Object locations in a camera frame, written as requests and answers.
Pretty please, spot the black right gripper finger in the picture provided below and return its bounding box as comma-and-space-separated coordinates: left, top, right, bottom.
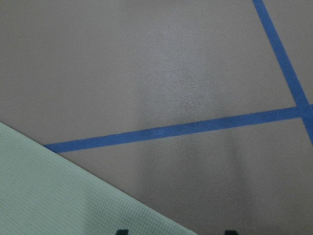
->
224, 230, 238, 235

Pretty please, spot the olive green long-sleeve shirt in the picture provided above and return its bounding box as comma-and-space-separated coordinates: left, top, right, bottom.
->
0, 124, 192, 235

